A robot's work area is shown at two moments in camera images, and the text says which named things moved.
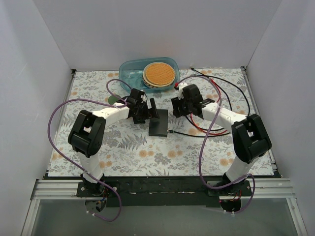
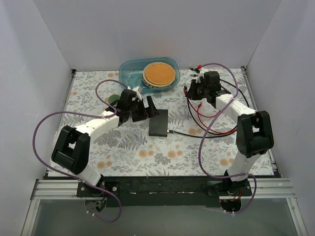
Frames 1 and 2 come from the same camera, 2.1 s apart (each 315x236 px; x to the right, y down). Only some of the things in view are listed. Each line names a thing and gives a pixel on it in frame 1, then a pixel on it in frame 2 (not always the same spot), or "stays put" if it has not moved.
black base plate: [196, 191] stays put
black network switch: [158, 127] stays put
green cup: [112, 99] stays put
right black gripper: [179, 106] to [193, 91]
